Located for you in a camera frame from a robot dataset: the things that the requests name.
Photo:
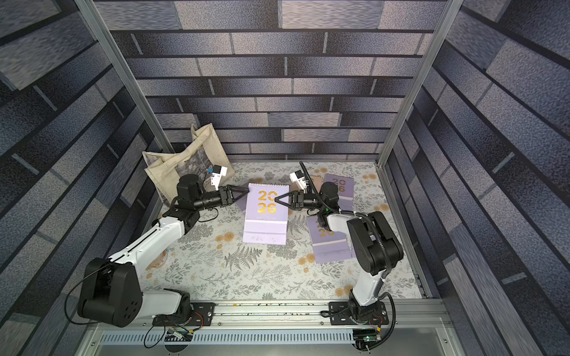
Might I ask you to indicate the purple 2026 calendar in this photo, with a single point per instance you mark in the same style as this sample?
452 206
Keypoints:
345 190
265 220
328 246
242 203

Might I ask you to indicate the left aluminium frame post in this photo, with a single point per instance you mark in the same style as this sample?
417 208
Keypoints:
103 35

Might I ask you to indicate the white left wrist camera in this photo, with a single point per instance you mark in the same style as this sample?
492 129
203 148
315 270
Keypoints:
217 173

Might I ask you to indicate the peach 2026 calendar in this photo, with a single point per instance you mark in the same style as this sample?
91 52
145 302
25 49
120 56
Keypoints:
317 182

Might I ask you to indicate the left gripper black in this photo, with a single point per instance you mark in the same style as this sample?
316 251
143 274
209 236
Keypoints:
225 193

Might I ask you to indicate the aluminium frame post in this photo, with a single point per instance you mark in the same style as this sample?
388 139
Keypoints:
103 35
449 13

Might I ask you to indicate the cream canvas tote bag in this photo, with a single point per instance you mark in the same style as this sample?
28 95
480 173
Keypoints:
205 151

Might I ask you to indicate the right aluminium frame post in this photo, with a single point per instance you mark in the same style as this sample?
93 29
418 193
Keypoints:
449 13

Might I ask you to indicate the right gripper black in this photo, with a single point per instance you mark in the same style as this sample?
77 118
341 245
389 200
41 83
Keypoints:
295 199

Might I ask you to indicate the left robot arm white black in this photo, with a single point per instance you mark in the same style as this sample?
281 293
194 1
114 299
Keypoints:
110 290

